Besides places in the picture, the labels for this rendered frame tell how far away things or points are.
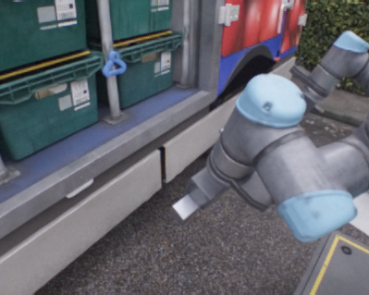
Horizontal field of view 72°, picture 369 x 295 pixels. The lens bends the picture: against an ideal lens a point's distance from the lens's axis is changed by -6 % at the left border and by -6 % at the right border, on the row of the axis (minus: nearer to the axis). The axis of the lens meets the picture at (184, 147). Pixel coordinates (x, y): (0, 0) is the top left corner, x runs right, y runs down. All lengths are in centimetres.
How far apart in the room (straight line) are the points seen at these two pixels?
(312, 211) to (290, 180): 4
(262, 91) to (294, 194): 12
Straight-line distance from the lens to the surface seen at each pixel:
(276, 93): 32
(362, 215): 185
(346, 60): 79
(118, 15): 105
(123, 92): 111
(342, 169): 33
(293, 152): 31
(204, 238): 144
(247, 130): 33
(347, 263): 113
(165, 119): 107
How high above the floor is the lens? 114
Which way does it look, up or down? 34 degrees down
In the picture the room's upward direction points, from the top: 1 degrees clockwise
